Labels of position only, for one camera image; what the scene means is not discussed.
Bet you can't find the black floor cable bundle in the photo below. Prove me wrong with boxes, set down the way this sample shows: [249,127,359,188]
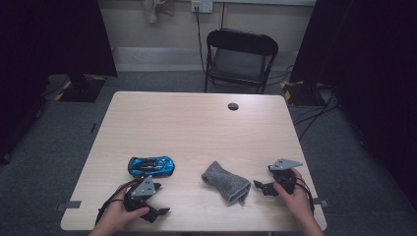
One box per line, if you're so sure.
[267,63,340,142]

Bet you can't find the blue toy car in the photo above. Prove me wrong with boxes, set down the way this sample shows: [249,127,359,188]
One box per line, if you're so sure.
[127,155,176,178]

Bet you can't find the black stand base yellow tape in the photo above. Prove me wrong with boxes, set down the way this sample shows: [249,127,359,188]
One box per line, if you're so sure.
[54,74,107,103]
[279,80,326,106]

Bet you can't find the beige hanging cloth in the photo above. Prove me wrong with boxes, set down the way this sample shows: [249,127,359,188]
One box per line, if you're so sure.
[141,0,176,24]

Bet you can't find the black power cable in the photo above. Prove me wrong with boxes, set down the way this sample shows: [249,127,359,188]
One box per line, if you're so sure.
[195,6,208,75]

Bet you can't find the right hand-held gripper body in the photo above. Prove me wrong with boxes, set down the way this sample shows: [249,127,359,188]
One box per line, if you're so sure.
[268,157,304,195]

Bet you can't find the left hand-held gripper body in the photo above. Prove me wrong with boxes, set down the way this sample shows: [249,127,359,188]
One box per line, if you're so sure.
[123,175,157,212]

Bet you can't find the person's left hand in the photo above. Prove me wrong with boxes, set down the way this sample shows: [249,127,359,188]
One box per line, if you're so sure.
[97,182,150,232]

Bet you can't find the dark curtain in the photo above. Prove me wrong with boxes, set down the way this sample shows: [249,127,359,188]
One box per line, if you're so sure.
[289,0,417,210]
[0,0,118,165]

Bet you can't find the grey cloth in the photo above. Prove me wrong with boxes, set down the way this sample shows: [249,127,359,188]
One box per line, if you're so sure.
[201,160,252,207]

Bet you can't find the right hand-held gripper black cable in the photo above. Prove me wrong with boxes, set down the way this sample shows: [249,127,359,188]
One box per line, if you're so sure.
[294,176,316,215]

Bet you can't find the black folding chair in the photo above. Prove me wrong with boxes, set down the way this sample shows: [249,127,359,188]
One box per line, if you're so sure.
[204,28,279,95]

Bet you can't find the person's right hand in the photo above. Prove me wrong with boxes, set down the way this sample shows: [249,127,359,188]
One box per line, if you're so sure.
[272,168,315,224]

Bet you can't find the white wall socket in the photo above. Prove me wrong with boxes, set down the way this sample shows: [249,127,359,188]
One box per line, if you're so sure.
[191,0,214,14]

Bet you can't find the brown wall conduit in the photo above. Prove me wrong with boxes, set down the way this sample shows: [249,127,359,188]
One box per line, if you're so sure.
[219,2,228,30]

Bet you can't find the hand-held gripper black cable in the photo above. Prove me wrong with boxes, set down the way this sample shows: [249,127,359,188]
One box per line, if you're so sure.
[94,178,142,227]
[294,176,316,215]

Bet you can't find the left hand-held gripper black cable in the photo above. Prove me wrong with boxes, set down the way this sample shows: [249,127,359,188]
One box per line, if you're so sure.
[94,178,142,227]

